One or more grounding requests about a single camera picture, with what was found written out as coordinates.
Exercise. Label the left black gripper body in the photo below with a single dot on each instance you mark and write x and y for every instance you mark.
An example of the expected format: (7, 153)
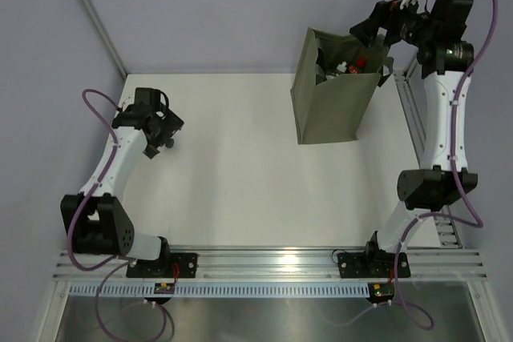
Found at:
(167, 127)

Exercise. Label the green Fairy dish soap bottle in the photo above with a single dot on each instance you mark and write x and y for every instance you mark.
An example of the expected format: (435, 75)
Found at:
(357, 67)

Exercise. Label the white slotted cable duct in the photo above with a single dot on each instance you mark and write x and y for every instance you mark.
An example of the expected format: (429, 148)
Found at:
(224, 290)

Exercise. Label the aluminium frame post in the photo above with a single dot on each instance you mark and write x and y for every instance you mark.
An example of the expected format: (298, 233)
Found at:
(100, 30)
(442, 47)

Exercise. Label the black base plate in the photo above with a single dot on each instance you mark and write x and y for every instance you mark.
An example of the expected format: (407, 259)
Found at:
(354, 265)
(182, 265)

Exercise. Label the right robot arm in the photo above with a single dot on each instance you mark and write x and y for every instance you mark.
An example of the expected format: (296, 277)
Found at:
(443, 176)

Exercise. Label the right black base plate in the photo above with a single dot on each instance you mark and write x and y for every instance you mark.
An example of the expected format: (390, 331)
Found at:
(354, 265)

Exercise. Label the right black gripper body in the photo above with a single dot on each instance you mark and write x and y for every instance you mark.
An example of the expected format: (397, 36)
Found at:
(403, 24)

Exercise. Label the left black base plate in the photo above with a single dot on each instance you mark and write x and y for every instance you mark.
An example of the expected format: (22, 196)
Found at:
(182, 265)

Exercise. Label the white bottle black cap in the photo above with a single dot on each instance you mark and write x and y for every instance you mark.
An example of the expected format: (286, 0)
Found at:
(167, 144)

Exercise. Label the left aluminium frame post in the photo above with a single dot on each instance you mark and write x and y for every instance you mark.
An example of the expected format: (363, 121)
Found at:
(100, 30)

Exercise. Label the olive green canvas bag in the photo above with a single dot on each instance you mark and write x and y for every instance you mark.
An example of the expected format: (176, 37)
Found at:
(331, 110)

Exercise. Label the amber soap bottle white cap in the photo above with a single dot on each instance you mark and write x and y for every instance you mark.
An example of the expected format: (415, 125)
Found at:
(340, 69)

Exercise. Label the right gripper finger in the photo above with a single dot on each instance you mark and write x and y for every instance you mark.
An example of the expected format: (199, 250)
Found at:
(368, 27)
(371, 38)

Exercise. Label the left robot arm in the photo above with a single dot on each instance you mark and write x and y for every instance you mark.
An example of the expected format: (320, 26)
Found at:
(98, 228)

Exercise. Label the aluminium front rail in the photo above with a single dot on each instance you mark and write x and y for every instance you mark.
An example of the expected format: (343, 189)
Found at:
(318, 264)

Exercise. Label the right aluminium frame post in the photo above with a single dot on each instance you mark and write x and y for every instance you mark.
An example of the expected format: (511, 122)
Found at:
(442, 47)

